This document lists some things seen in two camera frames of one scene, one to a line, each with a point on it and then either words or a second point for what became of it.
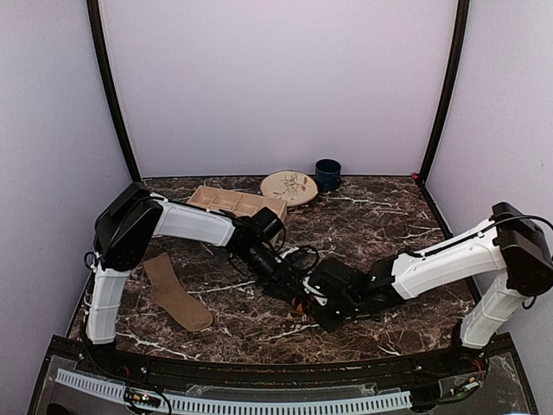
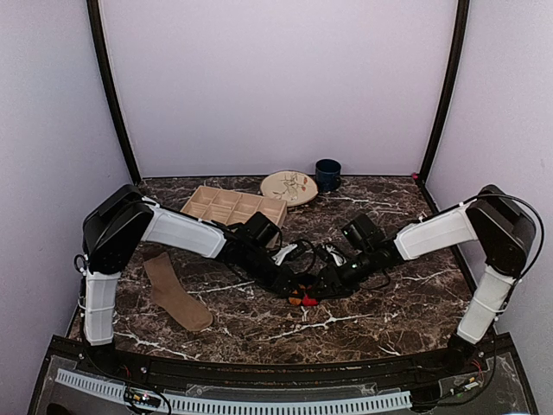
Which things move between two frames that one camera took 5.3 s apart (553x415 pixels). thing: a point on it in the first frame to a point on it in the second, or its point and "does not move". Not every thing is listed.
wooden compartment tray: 236,201 does not move
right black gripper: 329,323 to 333,277
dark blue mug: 328,175 does not move
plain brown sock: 171,299 does not move
